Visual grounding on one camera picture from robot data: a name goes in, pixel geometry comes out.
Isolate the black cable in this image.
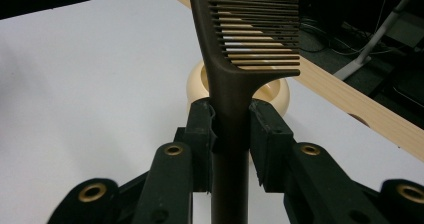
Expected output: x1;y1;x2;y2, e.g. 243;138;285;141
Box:
299;17;368;56

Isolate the white metal stand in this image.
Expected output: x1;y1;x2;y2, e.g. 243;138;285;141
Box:
332;0;424;82

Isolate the cream ribbed round holder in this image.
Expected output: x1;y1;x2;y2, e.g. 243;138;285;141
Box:
185;60;291;119

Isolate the grey box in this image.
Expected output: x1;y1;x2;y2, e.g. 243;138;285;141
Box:
384;12;424;49

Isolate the dark brown handle comb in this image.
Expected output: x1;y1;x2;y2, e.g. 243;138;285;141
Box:
187;0;302;224

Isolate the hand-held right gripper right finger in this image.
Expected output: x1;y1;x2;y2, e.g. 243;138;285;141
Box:
248;98;297;194

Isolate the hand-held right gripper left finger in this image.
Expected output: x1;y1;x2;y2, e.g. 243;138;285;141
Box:
174;97;217;194

